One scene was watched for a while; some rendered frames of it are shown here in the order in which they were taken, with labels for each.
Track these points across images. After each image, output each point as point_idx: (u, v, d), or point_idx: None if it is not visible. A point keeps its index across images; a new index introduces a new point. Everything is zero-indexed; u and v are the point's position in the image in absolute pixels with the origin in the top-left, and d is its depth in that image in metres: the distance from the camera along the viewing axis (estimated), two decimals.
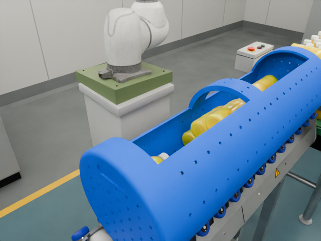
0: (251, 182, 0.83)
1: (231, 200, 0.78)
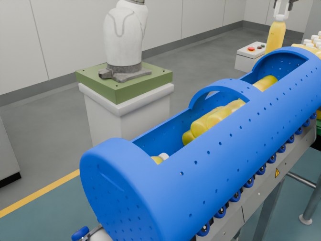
0: (251, 182, 0.83)
1: (231, 200, 0.78)
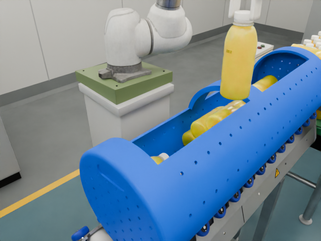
0: (251, 182, 0.83)
1: (231, 200, 0.78)
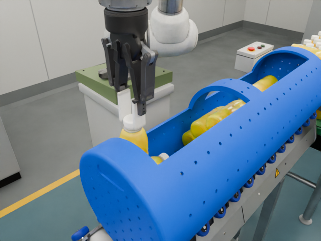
0: (251, 182, 0.83)
1: (231, 200, 0.78)
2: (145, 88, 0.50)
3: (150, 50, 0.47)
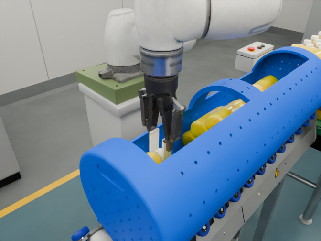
0: (251, 182, 0.83)
1: (231, 200, 0.78)
2: (175, 132, 0.63)
3: (180, 105, 0.60)
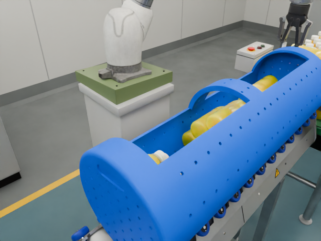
0: (251, 182, 0.83)
1: (231, 200, 0.78)
2: (304, 38, 1.15)
3: (310, 21, 1.12)
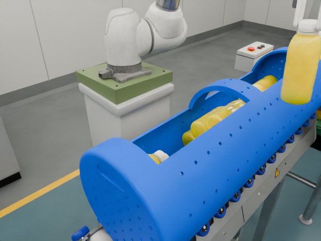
0: (251, 182, 0.83)
1: (231, 200, 0.78)
2: None
3: None
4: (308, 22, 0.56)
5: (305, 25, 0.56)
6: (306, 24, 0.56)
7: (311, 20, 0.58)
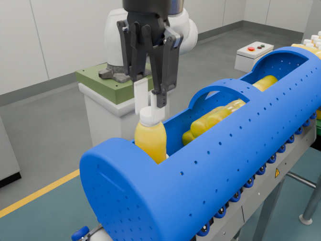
0: (251, 182, 0.83)
1: (231, 200, 0.78)
2: (167, 76, 0.44)
3: (174, 33, 0.42)
4: (146, 113, 0.53)
5: (142, 116, 0.53)
6: (143, 116, 0.53)
7: None
